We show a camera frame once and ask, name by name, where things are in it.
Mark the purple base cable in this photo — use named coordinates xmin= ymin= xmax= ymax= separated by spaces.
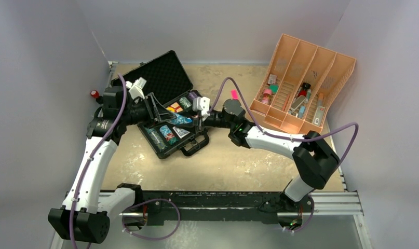
xmin=121 ymin=198 xmax=181 ymax=241

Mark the pink highlighter marker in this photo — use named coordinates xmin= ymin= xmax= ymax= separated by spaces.
xmin=231 ymin=90 xmax=239 ymax=100

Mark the light blue red chip stack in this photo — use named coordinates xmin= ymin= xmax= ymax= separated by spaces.
xmin=159 ymin=125 xmax=179 ymax=145

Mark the peach plastic desk organizer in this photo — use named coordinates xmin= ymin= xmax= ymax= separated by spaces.
xmin=249 ymin=34 xmax=356 ymax=134

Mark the red black item in organizer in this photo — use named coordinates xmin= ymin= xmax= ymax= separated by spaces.
xmin=294 ymin=82 xmax=311 ymax=100

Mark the blue playing card deck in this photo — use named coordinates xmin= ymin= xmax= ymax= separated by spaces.
xmin=172 ymin=127 xmax=190 ymax=139

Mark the red emergency stop button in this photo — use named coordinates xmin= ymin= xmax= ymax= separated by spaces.
xmin=90 ymin=90 xmax=103 ymax=105

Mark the purple chip stack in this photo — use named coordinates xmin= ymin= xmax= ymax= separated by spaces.
xmin=188 ymin=91 xmax=199 ymax=102

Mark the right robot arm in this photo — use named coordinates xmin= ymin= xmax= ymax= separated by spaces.
xmin=185 ymin=97 xmax=340 ymax=211

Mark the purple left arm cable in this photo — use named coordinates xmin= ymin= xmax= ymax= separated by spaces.
xmin=69 ymin=74 xmax=128 ymax=249

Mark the green white chip stack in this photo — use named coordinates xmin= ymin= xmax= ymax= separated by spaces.
xmin=179 ymin=97 xmax=192 ymax=109

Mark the red Texas Hold'em card box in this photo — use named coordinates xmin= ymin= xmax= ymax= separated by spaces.
xmin=167 ymin=102 xmax=184 ymax=113

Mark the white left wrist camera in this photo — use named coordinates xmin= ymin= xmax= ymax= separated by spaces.
xmin=126 ymin=77 xmax=147 ymax=101

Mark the pink cup in organizer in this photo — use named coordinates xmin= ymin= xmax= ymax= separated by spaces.
xmin=260 ymin=89 xmax=273 ymax=105

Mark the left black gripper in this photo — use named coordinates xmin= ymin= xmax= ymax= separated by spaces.
xmin=120 ymin=93 xmax=176 ymax=129

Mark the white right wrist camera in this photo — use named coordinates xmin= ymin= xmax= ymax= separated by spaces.
xmin=192 ymin=96 xmax=210 ymax=120

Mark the green chip stack in case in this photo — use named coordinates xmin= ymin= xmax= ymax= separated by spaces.
xmin=149 ymin=131 xmax=168 ymax=151

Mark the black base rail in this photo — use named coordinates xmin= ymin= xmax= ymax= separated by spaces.
xmin=92 ymin=190 xmax=363 ymax=228

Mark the black poker set case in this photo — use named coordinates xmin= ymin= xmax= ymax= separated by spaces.
xmin=123 ymin=50 xmax=209 ymax=159

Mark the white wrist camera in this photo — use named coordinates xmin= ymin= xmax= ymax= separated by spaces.
xmin=192 ymin=96 xmax=210 ymax=120
xmin=126 ymin=77 xmax=147 ymax=101

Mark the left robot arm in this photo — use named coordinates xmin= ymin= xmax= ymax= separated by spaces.
xmin=48 ymin=86 xmax=175 ymax=248

